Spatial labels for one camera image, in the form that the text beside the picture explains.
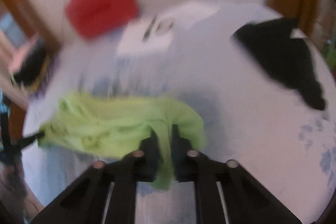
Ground lime green garment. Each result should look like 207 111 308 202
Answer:
38 92 206 190

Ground stack of folded clothes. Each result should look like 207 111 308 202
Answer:
8 34 56 98

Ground floral blue bed sheet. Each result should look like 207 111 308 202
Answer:
23 3 335 223

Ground black garment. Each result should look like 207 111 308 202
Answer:
234 17 327 111

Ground red bear suitcase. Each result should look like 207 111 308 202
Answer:
65 0 139 39

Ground black marker pen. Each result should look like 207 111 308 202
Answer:
142 16 157 42

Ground white paper sheet front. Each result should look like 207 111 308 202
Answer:
116 16 175 56

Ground white paper sheet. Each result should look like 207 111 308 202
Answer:
158 1 219 29
116 16 175 56

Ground white paper sheet back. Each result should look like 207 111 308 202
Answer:
158 1 219 29

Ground black hair tie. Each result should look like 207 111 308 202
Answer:
156 17 176 34

